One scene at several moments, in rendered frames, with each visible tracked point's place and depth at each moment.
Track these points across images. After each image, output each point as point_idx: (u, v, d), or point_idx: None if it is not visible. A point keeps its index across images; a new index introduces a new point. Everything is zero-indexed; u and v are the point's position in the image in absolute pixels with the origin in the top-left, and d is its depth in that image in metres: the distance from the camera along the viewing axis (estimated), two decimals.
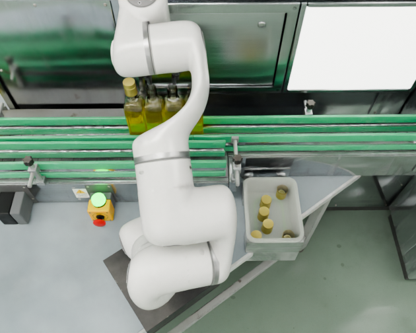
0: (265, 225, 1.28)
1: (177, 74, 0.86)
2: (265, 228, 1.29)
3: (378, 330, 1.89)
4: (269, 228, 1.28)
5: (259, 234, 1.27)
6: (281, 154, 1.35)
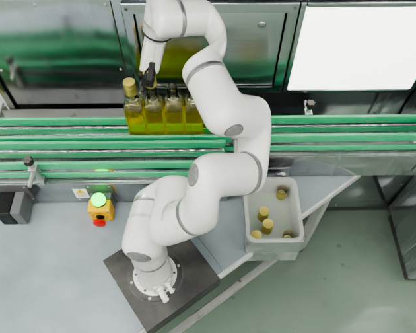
0: (265, 225, 1.28)
1: None
2: (265, 228, 1.29)
3: (378, 330, 1.89)
4: (269, 228, 1.28)
5: (259, 234, 1.27)
6: (281, 154, 1.35)
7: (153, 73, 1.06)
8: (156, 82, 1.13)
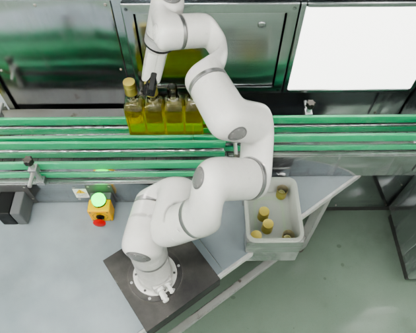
0: (265, 225, 1.28)
1: None
2: (265, 228, 1.29)
3: (378, 330, 1.89)
4: (269, 228, 1.28)
5: (259, 234, 1.27)
6: (281, 154, 1.35)
7: (154, 83, 1.09)
8: (157, 92, 1.16)
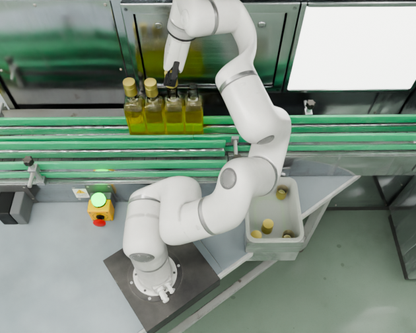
0: (265, 225, 1.28)
1: None
2: (265, 228, 1.29)
3: (378, 330, 1.89)
4: (269, 228, 1.28)
5: (259, 234, 1.27)
6: None
7: (176, 73, 1.07)
8: (157, 92, 1.16)
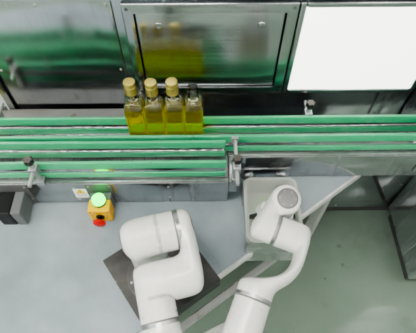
0: None
1: None
2: None
3: (378, 330, 1.89)
4: None
5: None
6: (281, 154, 1.35)
7: None
8: (157, 92, 1.16)
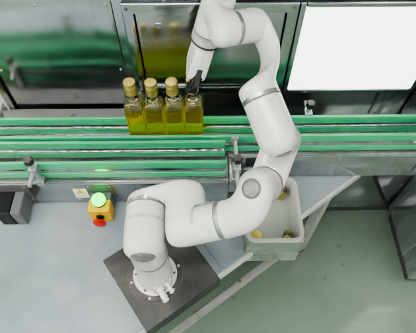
0: None
1: None
2: None
3: (378, 330, 1.89)
4: None
5: (259, 234, 1.27)
6: None
7: (199, 80, 1.09)
8: (157, 92, 1.16)
